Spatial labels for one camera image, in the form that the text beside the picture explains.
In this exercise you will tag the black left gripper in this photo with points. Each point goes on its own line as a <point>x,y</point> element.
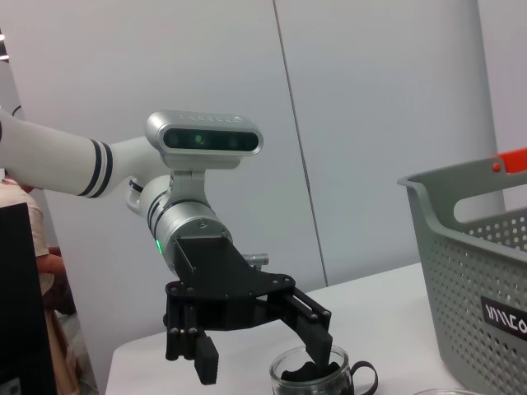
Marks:
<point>222,288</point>

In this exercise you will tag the glass teacup with black sleeve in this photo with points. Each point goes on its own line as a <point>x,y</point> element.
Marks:
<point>341,370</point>
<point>438,393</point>

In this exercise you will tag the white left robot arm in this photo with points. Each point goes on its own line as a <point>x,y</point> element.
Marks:
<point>62,160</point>

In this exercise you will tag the grey perforated storage basket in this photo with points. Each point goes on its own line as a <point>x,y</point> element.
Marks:
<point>453,288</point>

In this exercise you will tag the person in beige clothes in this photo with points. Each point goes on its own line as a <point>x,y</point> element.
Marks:
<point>41,238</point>

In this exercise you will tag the black monitor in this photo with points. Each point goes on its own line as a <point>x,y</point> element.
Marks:
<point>16,308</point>

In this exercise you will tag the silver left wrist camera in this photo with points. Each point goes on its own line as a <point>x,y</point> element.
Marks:
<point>206,140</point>

